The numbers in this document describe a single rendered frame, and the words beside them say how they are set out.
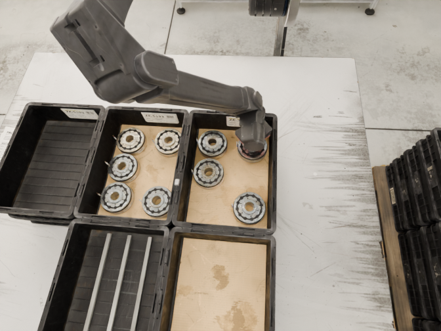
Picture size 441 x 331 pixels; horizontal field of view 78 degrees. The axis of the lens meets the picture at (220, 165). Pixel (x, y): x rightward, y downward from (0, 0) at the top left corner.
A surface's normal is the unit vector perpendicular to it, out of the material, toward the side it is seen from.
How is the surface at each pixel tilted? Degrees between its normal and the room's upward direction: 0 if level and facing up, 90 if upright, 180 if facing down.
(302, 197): 0
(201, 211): 0
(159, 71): 61
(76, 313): 0
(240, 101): 51
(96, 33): 66
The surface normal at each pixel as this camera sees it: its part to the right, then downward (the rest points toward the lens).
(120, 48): 0.84, -0.15
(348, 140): -0.05, -0.39
